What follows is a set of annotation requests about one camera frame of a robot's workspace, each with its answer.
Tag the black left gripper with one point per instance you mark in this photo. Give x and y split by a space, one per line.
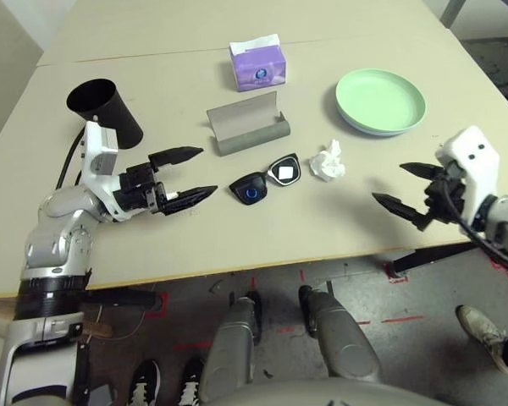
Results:
139 190

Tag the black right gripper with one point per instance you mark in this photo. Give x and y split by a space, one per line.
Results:
446 199

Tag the black sunglasses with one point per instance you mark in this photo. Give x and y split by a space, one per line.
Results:
252 192

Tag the grey glasses case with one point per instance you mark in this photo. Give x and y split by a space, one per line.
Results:
247 127

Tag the white tissue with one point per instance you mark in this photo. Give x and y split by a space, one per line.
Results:
327 162

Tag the green plate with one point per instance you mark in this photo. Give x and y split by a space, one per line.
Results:
379 97

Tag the blue plate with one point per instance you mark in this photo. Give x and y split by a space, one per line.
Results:
377 132

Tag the black cup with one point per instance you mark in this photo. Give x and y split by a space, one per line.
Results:
106 114

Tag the purple tissue pack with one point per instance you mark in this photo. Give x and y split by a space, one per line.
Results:
258 69

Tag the white worn shoe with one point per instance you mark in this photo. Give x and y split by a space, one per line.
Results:
480 332

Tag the grey robot right leg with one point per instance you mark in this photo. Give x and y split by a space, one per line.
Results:
345 338

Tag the grey robot leg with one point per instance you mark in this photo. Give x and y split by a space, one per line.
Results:
345 338
233 351

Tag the brown wooden block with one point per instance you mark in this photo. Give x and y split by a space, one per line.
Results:
97 330

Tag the grey robot left leg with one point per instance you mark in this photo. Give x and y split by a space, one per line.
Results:
233 351

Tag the black white sneaker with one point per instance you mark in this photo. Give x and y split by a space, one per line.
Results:
190 382
144 382

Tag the grey robot torso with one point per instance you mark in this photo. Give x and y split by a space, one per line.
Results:
321 393

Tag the small grey floor box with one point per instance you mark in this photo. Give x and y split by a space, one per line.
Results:
101 395

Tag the neighbouring table metal frame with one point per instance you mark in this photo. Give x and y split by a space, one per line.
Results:
451 12

